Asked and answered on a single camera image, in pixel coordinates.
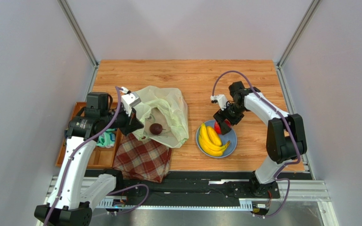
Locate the dark purple fake fruit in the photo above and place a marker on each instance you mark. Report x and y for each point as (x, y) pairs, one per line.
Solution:
(156, 128)

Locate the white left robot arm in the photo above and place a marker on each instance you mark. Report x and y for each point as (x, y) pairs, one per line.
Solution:
(67, 204)

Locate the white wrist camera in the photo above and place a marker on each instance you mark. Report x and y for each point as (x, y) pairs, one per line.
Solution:
(129, 100)
(221, 100)

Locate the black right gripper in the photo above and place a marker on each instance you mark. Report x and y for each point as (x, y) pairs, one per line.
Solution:
(223, 117)

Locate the blue plastic plate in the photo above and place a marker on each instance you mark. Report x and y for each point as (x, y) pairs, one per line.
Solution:
(231, 136)

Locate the yellow fake banana bunch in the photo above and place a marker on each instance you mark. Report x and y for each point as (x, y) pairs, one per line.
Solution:
(207, 146)

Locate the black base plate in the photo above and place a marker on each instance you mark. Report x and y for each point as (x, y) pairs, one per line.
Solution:
(194, 189)

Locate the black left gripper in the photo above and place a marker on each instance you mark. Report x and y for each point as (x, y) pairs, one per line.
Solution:
(131, 123)

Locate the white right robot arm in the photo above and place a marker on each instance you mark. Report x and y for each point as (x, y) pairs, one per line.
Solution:
(285, 139)

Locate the red plaid cloth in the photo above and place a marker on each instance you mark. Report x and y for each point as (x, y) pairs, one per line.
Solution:
(144, 160)

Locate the red fake apple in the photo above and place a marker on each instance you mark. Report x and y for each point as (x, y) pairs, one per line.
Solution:
(219, 127)

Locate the pale green plastic bag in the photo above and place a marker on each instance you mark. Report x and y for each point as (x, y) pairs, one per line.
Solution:
(167, 107)

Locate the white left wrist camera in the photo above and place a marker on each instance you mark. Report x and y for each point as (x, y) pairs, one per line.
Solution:
(129, 100)

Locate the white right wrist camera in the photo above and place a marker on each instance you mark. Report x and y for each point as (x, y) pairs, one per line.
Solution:
(221, 100)

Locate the aluminium frame rail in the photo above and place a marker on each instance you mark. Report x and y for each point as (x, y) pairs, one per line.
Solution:
(303, 201)

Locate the yellow fake mango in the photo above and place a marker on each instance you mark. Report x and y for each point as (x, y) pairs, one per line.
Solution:
(213, 136)

